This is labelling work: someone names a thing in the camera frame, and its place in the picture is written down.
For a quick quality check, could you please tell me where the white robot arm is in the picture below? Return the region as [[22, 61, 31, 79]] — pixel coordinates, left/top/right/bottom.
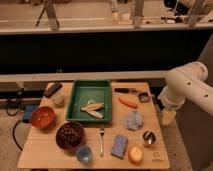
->
[[158, 62, 213, 125]]

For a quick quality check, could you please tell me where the small metal cup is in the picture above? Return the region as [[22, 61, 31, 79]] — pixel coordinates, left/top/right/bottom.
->
[[143, 131, 156, 145]]

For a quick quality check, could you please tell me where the crumpled blue cloth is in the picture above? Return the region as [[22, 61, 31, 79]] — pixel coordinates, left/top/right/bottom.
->
[[122, 110, 143, 131]]

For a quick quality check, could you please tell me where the orange carrot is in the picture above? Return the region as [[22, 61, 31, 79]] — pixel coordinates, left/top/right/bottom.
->
[[118, 97, 138, 109]]

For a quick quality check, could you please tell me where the orange fruit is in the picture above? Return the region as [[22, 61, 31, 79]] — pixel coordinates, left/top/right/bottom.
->
[[128, 146, 143, 164]]

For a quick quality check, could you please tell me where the blue sponge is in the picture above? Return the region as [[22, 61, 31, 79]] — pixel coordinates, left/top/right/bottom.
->
[[111, 135, 128, 159]]

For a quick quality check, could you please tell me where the silver fork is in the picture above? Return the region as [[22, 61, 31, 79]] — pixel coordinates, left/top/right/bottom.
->
[[99, 125, 105, 157]]

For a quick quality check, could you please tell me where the pale banana piece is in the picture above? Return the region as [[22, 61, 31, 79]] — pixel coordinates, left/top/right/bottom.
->
[[87, 111, 103, 119]]

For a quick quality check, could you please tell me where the green plastic tray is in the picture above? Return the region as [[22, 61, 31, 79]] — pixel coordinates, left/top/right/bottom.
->
[[66, 80, 112, 124]]

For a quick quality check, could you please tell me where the blue plastic cup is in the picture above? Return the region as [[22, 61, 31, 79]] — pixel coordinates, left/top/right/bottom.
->
[[76, 145, 92, 164]]

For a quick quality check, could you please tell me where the dark bowl of nuts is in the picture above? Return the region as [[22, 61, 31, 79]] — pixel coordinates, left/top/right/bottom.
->
[[56, 121, 85, 152]]

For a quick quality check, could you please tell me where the beige round container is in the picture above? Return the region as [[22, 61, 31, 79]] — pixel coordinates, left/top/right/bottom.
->
[[52, 95, 65, 107]]

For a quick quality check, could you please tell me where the red bowl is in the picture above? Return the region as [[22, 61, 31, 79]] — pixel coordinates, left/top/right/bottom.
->
[[30, 106, 56, 129]]

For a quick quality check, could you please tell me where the blue power box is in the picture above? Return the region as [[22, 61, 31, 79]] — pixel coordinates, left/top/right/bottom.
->
[[22, 105, 37, 123]]

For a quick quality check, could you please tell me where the black handled peeler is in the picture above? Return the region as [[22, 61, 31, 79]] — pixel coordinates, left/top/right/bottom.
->
[[114, 88, 151, 103]]

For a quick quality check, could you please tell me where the black cable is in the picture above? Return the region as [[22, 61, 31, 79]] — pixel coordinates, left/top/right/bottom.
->
[[4, 89, 26, 152]]

